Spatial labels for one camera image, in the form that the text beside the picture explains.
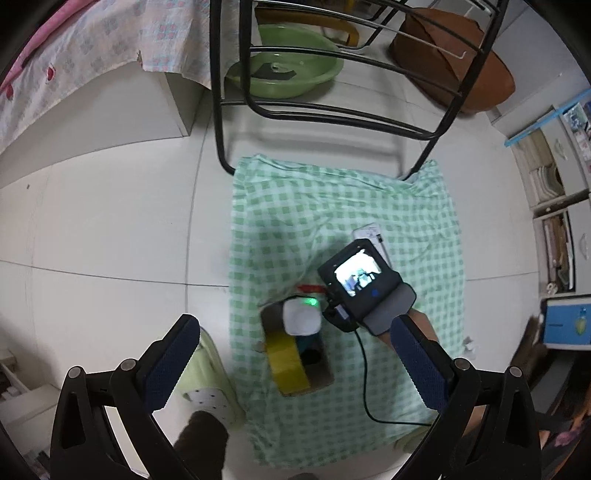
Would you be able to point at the black metal chair frame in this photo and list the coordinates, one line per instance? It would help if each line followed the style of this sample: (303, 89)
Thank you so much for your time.
(470, 142)

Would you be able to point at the person's right hand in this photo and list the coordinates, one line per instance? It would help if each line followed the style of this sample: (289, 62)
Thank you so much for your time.
(422, 323)

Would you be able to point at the crumpled white paper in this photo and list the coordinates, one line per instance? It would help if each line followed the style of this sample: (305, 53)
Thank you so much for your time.
(470, 348)

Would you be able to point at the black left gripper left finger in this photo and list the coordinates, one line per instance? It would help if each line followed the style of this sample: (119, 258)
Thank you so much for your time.
(83, 443)

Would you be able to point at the green checkered cloth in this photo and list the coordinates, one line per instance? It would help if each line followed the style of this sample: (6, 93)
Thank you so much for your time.
(288, 219)

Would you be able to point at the floral bed sheet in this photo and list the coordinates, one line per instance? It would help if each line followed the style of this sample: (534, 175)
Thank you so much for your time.
(86, 39)

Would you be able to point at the light green slipper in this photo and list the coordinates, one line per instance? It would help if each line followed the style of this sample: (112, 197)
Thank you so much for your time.
(205, 386)

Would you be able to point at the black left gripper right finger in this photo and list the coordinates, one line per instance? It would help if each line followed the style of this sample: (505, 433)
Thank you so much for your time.
(486, 426)

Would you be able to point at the white bookshelf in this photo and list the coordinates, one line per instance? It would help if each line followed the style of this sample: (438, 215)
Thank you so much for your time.
(553, 159)

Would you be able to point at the dark sock foot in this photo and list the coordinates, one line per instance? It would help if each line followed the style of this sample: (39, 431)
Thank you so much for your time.
(202, 444)

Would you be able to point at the cardboard box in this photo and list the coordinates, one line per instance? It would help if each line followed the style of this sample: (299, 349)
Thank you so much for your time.
(311, 348)

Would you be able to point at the green plastic basin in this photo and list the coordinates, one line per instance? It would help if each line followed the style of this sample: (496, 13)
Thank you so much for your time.
(285, 75)

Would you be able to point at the white camera puck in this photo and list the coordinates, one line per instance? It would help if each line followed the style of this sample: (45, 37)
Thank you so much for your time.
(302, 316)

